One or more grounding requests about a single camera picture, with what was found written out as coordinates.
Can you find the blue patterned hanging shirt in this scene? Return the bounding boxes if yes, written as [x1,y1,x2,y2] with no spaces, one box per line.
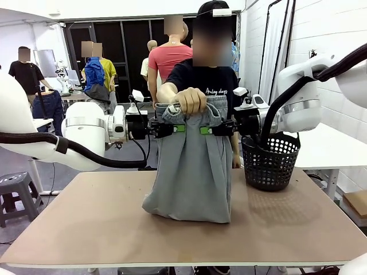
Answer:
[231,41,241,77]

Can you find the black tripod stand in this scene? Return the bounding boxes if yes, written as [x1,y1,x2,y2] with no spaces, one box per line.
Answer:
[31,65,51,121]

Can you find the black perforated plastic basket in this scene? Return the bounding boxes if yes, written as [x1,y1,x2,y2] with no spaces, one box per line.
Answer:
[241,133,301,192]

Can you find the grey plastic stool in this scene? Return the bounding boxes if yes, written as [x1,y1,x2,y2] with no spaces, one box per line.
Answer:
[0,171,44,229]

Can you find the person's left forearm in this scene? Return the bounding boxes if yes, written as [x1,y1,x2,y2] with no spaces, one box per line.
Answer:
[231,134,240,157]

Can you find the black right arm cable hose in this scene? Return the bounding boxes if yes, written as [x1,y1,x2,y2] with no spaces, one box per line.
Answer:
[252,42,367,146]

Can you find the mannequin in cream top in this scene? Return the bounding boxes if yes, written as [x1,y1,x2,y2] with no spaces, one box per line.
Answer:
[140,40,161,95]

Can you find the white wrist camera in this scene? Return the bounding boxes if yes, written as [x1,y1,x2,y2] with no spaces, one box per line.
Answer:
[232,87,255,109]
[126,89,149,115]

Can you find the mannequin in pink crop top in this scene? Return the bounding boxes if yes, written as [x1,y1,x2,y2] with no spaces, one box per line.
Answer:
[147,15,193,104]

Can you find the black shoes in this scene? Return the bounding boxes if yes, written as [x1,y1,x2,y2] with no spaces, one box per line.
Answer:
[194,266,230,275]

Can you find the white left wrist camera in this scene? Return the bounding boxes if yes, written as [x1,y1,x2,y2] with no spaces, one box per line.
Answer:
[126,89,149,115]

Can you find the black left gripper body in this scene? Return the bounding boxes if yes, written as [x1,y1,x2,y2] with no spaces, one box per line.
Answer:
[126,113,153,141]

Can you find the person's right hand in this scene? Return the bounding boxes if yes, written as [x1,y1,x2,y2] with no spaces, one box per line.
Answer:
[171,87,208,116]

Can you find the background person in black shirt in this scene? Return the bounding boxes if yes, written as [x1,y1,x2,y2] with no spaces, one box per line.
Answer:
[8,46,55,105]

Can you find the brown cardboard box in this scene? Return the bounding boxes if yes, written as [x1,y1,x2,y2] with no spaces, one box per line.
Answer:
[342,190,367,227]

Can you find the grey framed whiteboard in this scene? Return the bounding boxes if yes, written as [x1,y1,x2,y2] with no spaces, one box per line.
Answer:
[33,49,57,78]

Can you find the mannequin in dark blue jeans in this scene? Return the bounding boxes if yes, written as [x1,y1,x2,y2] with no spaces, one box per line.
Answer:
[31,90,64,137]

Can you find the small white humanoid robot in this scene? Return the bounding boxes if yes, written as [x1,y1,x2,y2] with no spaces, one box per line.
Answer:
[56,60,71,95]

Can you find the person in black t-shirt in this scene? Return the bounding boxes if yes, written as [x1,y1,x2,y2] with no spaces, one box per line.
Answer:
[166,0,240,138]

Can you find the large white table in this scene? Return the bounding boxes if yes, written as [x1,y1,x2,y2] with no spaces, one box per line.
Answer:
[286,122,367,201]

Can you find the white backdrop curtain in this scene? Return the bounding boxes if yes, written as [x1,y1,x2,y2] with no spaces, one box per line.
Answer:
[259,0,296,92]

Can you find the grey training pants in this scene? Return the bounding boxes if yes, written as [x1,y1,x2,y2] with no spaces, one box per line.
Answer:
[142,96,233,224]

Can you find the person's right forearm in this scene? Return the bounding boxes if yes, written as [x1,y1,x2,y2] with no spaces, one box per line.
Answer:
[157,81,184,105]

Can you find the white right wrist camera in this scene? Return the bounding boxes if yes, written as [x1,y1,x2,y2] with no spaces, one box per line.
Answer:
[232,87,255,109]

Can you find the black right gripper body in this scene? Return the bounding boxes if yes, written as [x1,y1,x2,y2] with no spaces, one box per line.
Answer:
[233,105,260,136]

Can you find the black floor cables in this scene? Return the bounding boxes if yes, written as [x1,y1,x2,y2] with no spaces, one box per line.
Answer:
[299,265,342,275]

